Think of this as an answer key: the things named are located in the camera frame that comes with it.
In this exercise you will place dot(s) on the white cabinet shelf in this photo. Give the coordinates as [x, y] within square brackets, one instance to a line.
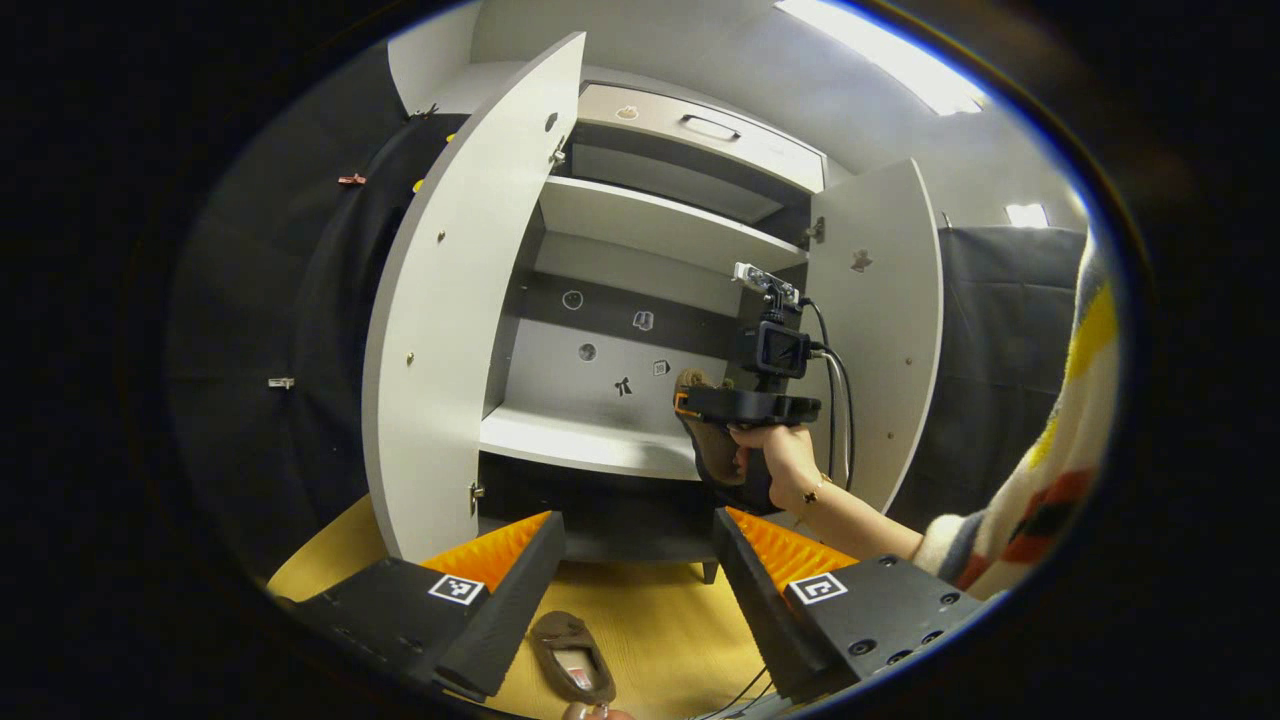
[650, 225]

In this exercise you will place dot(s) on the long ceiling light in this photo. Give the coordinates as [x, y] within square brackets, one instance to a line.
[890, 60]

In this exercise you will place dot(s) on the small ceiling light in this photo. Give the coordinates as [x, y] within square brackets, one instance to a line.
[1027, 215]

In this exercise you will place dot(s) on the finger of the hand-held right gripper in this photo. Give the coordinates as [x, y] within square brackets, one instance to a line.
[682, 404]

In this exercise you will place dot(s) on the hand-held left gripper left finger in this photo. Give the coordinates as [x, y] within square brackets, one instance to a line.
[515, 610]

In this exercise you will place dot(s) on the beige cabinet drawer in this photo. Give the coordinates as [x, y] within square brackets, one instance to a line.
[660, 125]

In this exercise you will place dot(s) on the grey shoe cabinet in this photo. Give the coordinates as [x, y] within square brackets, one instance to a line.
[560, 370]

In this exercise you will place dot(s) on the brown fuzzy shoe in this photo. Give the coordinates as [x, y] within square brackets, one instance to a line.
[575, 660]
[715, 460]

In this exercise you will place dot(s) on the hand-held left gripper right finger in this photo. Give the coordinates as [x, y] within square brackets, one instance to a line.
[765, 610]

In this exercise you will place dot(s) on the black backdrop cloth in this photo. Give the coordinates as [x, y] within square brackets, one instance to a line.
[1000, 350]
[260, 320]

